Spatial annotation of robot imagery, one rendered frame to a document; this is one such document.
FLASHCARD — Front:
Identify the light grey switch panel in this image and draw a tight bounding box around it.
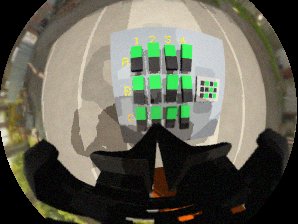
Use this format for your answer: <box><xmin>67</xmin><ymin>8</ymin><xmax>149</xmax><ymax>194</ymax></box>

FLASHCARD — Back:
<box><xmin>110</xmin><ymin>26</ymin><xmax>226</xmax><ymax>144</ymax></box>

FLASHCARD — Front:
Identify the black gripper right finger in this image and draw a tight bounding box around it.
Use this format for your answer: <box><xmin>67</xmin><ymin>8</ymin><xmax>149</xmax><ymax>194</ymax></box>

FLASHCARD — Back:
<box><xmin>156</xmin><ymin>123</ymin><xmax>233</xmax><ymax>193</ymax></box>

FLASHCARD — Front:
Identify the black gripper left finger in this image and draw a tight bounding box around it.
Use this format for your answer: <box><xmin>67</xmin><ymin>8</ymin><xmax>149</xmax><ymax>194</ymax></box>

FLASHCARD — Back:
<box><xmin>89</xmin><ymin>123</ymin><xmax>157</xmax><ymax>193</ymax></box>

